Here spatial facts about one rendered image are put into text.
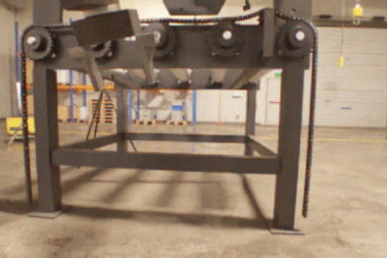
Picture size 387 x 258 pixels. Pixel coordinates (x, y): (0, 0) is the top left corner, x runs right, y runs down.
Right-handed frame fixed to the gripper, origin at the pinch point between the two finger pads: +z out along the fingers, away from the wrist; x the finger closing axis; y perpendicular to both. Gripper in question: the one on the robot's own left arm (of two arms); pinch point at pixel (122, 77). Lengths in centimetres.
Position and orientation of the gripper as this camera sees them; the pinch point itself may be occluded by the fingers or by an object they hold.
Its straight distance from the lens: 51.3
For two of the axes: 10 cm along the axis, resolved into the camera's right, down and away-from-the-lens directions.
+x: -9.8, 0.8, 1.9
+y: 1.3, -4.7, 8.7
